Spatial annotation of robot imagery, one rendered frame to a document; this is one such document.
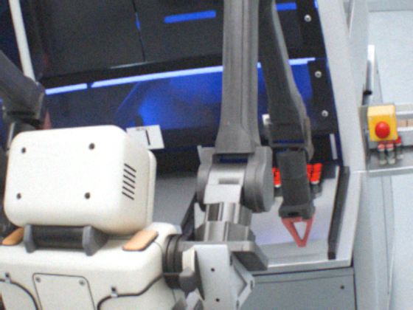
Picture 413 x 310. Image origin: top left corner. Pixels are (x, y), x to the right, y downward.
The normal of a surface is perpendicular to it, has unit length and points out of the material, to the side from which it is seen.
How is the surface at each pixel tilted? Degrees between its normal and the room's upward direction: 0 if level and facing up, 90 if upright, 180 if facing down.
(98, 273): 82
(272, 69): 111
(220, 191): 37
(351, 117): 90
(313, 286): 90
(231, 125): 56
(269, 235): 0
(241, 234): 64
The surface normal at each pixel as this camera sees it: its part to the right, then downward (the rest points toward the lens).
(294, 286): -0.21, 0.43
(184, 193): -0.18, -0.90
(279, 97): -0.19, 0.73
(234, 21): -0.29, -0.15
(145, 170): 0.94, -0.04
